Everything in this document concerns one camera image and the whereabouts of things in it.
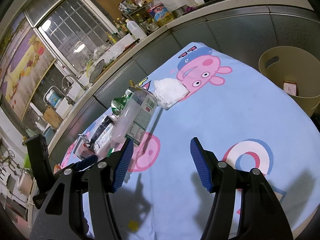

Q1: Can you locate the clear plastic bottle green cap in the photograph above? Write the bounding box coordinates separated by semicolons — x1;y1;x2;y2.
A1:
110;89;157;149

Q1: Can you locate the chrome kitchen faucet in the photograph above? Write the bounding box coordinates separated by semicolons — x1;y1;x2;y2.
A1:
61;74;87;92

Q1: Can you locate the glass pot lid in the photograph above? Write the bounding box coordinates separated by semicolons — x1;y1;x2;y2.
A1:
89;59;105;83

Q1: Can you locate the beige trash bin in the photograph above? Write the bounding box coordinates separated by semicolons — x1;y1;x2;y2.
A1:
258;46;319;116

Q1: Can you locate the white tissue pack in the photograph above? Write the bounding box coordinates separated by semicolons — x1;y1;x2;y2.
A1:
153;78;190;109

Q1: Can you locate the wooden cutting board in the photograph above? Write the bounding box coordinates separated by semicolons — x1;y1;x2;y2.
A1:
43;106;63;129

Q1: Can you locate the yellow snack wrapper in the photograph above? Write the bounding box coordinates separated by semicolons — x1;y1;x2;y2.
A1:
129;80;148;91

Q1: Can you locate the crushed green soda can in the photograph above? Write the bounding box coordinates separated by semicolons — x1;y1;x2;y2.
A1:
111;88;133;116

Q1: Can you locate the white plastic jug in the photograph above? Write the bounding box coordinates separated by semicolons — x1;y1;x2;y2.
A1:
126;19;147;40

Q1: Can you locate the cooking oil bottle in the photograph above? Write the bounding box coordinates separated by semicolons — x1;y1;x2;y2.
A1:
146;1;175;27

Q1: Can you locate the Peppa Pig blue tablecloth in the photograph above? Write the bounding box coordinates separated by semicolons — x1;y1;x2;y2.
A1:
110;42;319;239

